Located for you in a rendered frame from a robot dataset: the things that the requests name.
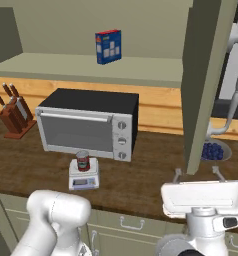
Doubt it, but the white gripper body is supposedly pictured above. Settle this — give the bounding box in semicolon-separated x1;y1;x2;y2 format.
160;180;238;220

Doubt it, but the white digital scale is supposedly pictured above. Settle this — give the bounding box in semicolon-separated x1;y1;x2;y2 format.
68;157;101;192

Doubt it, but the red canned food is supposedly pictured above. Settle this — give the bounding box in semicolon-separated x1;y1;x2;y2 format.
75;150;91;173

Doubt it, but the blue food box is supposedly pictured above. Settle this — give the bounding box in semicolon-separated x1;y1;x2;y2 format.
94;29;123;66

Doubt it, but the olive base cabinet door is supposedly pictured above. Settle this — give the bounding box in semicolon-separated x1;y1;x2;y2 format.
0;192;34;243

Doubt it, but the grey bowl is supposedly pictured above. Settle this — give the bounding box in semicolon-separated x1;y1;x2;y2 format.
200;138;233;163

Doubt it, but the olive drawer front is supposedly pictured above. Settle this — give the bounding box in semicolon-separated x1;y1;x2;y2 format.
96;209;189;240

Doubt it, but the silver black toaster oven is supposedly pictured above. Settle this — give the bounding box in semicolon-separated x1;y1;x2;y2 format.
34;87;140;163

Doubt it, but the toaster oven glass door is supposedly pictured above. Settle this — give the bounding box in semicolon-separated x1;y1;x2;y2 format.
35;106;116;160

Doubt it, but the brown wooden knife block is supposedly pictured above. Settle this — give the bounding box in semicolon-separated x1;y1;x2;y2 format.
0;96;38;140

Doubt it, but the olive cabinet door with handle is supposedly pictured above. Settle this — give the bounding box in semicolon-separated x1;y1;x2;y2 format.
182;0;238;176

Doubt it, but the white base cabinet door handle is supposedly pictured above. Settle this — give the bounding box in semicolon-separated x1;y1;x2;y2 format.
90;229;99;256

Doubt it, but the toaster oven door handle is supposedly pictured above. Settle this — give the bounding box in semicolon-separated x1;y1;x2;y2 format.
37;111;114;124

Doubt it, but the olive wall cabinet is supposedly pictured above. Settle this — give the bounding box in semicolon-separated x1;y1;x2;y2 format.
0;0;195;90

